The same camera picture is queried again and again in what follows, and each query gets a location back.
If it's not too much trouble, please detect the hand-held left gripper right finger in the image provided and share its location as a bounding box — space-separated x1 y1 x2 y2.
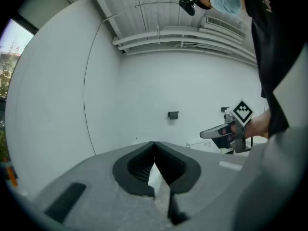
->
154 141 202 194

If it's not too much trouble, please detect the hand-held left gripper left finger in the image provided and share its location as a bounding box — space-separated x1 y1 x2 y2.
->
112 141 155 198

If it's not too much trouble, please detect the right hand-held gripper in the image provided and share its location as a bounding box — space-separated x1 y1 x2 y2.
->
199 100 255 154

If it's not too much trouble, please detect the person's right forearm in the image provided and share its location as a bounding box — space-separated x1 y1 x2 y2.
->
245 109 272 138

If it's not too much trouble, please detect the white toilet bowl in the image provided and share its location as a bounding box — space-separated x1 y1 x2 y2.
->
147 162 162 195

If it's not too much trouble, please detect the white ceiling pipe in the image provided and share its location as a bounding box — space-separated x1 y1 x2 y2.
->
117 40 257 65
112 29 257 62

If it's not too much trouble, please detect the person's black T-shirt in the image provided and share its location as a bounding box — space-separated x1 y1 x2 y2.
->
242 0 308 139

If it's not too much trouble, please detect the white air conditioner unit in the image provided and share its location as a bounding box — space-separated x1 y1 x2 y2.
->
201 14 246 41

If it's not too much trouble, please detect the window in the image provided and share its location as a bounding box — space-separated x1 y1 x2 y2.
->
0 18 35 158

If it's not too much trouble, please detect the black head camera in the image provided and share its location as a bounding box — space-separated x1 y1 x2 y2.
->
179 0 196 16

